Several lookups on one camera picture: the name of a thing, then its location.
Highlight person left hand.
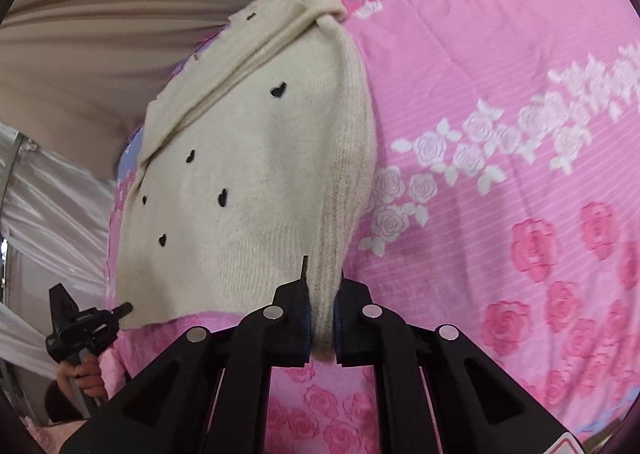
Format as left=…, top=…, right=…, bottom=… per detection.
left=56, top=353, right=107, bottom=406

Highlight cream knit sweater black hearts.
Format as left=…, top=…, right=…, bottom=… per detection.
left=116, top=0, right=376, bottom=358

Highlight white satin fabric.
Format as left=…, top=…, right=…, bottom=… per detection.
left=1, top=127, right=114, bottom=379

